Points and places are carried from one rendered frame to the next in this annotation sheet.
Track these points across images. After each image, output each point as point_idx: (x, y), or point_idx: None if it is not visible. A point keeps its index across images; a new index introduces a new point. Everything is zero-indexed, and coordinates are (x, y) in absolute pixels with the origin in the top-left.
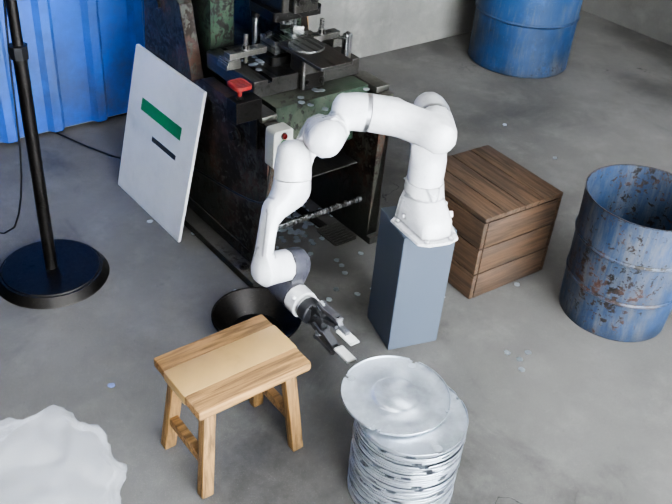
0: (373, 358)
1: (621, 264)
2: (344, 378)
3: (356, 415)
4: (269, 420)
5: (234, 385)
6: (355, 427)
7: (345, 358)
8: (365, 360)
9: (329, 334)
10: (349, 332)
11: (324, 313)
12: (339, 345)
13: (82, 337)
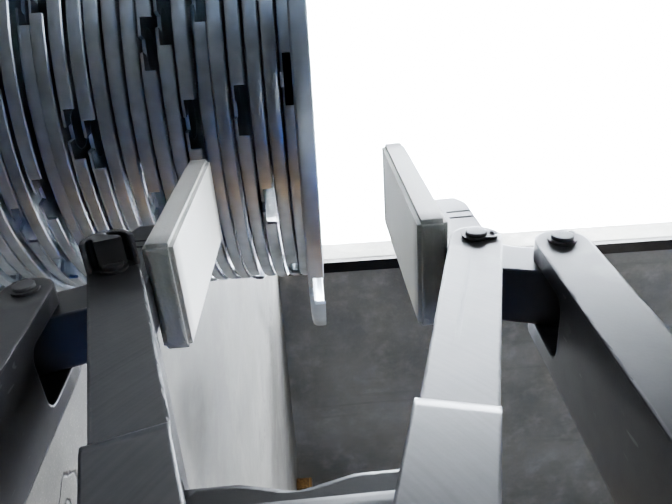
0: (301, 79)
1: None
2: (314, 299)
3: (314, 278)
4: None
5: None
6: (239, 278)
7: (215, 252)
8: (310, 142)
9: (171, 415)
10: (448, 201)
11: (616, 503)
12: (142, 275)
13: None
